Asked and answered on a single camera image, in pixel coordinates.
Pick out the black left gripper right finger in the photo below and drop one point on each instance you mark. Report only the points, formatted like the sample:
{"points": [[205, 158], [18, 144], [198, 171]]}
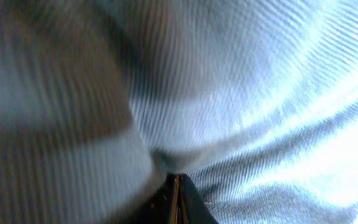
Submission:
{"points": [[191, 207]]}

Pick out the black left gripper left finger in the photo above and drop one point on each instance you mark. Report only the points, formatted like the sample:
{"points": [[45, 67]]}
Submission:
{"points": [[162, 207]]}

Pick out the blue polo shirt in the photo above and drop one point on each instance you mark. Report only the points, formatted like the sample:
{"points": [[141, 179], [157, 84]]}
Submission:
{"points": [[257, 101]]}

